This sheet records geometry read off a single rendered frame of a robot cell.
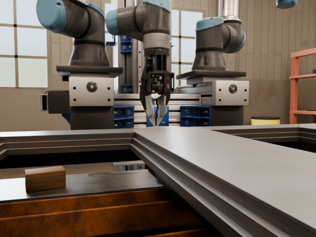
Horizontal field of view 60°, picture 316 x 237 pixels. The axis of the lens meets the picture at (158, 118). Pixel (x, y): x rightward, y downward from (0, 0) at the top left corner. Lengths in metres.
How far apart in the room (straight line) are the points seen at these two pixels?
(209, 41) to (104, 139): 0.71
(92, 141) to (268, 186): 0.42
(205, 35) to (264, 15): 4.12
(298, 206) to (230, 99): 0.84
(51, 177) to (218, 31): 0.83
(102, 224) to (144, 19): 0.53
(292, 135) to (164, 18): 0.46
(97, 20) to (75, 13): 0.12
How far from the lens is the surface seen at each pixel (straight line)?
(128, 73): 1.23
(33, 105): 4.10
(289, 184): 0.25
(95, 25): 1.05
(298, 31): 5.64
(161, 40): 0.77
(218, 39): 1.19
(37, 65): 4.11
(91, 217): 0.53
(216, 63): 1.15
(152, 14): 0.78
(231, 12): 1.33
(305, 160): 0.36
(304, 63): 5.65
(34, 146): 0.60
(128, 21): 0.82
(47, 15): 0.97
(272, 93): 5.16
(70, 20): 0.96
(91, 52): 1.03
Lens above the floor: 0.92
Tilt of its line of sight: 3 degrees down
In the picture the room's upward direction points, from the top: straight up
